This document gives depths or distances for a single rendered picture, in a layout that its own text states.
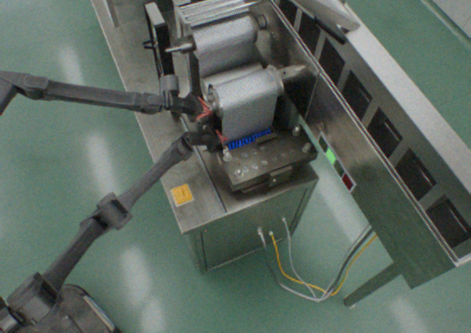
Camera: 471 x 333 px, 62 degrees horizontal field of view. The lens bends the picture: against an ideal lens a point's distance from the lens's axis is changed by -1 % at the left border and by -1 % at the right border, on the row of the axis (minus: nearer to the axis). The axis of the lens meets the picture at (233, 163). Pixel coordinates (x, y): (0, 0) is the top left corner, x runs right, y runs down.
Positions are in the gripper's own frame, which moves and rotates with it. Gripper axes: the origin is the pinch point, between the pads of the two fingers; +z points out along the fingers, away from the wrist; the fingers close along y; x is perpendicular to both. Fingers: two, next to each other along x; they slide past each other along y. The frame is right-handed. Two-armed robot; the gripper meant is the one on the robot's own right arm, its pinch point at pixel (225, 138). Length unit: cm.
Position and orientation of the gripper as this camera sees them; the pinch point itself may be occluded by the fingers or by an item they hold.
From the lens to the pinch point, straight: 169.4
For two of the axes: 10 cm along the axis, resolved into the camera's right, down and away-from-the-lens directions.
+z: 7.7, -0.4, 6.3
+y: 4.0, 8.0, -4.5
